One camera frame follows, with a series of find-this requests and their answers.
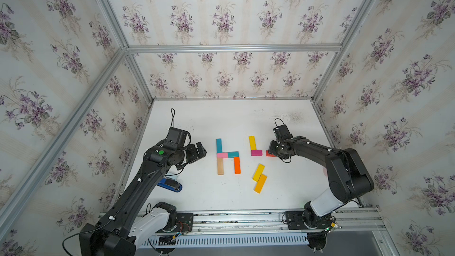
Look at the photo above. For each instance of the yellow block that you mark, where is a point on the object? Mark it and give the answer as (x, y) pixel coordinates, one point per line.
(253, 145)
(258, 172)

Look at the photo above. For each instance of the magenta block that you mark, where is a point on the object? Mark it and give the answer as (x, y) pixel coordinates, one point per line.
(256, 152)

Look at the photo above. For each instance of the amber orange block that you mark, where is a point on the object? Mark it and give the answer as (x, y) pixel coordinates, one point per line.
(260, 183)

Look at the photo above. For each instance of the long teal block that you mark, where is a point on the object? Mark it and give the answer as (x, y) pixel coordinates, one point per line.
(219, 149)

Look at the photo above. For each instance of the short teal block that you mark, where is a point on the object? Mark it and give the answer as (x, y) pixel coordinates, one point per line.
(233, 154)

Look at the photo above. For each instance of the red block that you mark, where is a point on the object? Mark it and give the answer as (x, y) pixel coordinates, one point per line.
(268, 154)

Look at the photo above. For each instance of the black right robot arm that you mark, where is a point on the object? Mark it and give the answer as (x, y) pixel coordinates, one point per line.
(348, 177)

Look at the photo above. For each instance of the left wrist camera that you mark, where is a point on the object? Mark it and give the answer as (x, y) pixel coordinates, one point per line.
(178, 136)

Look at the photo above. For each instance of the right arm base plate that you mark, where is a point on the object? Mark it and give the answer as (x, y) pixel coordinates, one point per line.
(303, 219)

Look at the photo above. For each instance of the natural wood block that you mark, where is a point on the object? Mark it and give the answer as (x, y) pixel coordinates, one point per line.
(220, 166)

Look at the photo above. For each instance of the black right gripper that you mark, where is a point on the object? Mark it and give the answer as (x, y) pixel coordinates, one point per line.
(271, 149)

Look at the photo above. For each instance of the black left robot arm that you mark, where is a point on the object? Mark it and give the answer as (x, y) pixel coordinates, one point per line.
(118, 232)

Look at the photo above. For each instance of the blue stapler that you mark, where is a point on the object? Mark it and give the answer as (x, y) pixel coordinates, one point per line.
(170, 184)

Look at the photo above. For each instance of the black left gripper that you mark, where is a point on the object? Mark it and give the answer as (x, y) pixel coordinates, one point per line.
(195, 156)

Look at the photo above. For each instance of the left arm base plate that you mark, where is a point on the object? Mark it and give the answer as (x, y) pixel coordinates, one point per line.
(182, 222)

